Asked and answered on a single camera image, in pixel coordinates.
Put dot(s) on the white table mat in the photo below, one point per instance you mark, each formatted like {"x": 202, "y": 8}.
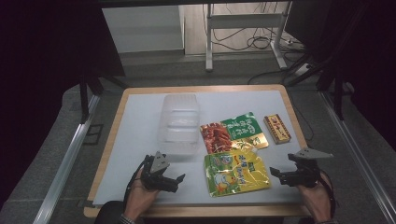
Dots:
{"x": 137, "y": 130}

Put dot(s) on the clear plastic container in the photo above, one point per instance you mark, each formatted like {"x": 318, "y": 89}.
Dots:
{"x": 180, "y": 124}

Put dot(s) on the person's right hand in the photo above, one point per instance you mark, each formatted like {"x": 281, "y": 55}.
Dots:
{"x": 316, "y": 200}

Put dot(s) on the black stand leg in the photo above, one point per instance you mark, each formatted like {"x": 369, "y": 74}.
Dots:
{"x": 84, "y": 99}
{"x": 337, "y": 93}

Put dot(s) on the dark curtain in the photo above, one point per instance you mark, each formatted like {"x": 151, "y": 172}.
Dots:
{"x": 40, "y": 77}
{"x": 367, "y": 62}

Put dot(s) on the red and green snack packet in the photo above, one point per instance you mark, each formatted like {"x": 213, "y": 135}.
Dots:
{"x": 232, "y": 132}

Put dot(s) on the white metal stand frame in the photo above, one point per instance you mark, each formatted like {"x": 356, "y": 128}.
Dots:
{"x": 243, "y": 21}

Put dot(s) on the white power strip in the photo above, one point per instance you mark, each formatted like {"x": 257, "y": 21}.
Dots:
{"x": 302, "y": 70}

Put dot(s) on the small black floor bracket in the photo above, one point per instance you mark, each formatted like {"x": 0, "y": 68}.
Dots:
{"x": 92, "y": 134}

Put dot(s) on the yellow and green snack packet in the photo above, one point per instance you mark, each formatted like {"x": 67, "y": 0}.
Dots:
{"x": 236, "y": 174}

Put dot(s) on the aluminium floor rail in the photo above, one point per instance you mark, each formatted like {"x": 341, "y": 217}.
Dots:
{"x": 67, "y": 161}
{"x": 358, "y": 158}

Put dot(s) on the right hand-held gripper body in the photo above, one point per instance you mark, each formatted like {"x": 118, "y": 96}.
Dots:
{"x": 308, "y": 174}

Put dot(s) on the brown snack bar packet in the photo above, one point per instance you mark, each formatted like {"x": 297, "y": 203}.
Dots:
{"x": 277, "y": 128}

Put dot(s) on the person's left hand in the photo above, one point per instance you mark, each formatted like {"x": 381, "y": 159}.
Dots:
{"x": 140, "y": 197}

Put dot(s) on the white wall panel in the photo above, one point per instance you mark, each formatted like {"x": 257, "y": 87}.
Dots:
{"x": 141, "y": 28}

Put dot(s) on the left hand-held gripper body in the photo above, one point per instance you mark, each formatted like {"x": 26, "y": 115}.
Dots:
{"x": 155, "y": 179}

